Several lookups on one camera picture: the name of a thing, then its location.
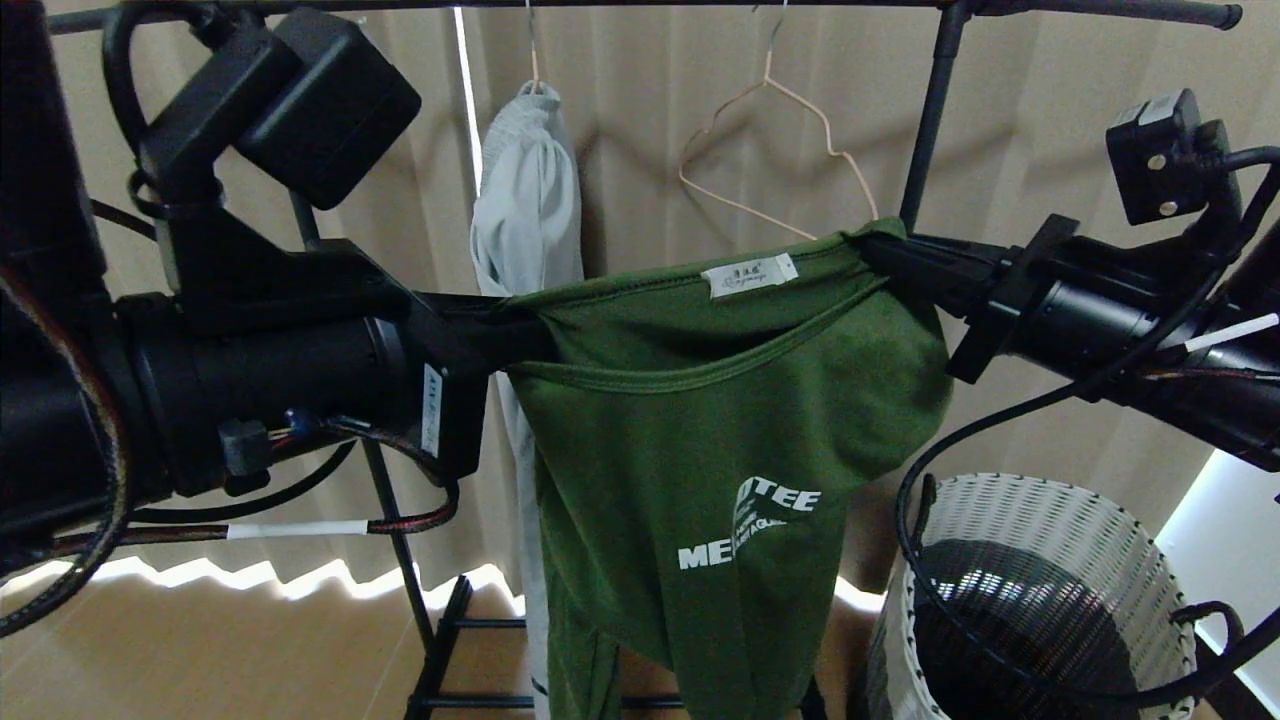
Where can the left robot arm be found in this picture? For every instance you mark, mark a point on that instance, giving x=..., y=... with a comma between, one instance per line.
x=40, y=150

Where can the black clothes rack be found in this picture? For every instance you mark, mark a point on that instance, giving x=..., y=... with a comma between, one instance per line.
x=935, y=120

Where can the white laundry basket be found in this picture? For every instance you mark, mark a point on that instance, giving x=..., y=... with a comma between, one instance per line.
x=1060, y=520

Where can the beige curtain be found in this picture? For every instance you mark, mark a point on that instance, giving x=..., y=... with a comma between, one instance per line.
x=1050, y=100

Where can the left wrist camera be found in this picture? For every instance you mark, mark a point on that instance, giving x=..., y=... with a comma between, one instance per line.
x=330, y=110

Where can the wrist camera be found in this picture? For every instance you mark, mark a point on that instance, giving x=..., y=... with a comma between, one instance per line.
x=330, y=110
x=1160, y=160

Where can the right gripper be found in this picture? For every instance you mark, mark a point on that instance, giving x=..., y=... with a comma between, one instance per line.
x=1090, y=325

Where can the green garment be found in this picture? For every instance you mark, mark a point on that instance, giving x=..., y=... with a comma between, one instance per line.
x=700, y=420

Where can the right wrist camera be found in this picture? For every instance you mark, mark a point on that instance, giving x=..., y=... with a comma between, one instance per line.
x=1160, y=160

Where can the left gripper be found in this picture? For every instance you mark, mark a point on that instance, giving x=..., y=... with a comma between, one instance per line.
x=300, y=385

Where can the pale grey shorts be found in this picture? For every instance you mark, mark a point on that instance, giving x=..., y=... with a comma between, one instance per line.
x=530, y=200

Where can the pink clothes hanger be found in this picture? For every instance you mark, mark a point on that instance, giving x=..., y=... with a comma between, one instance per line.
x=770, y=217
x=535, y=60

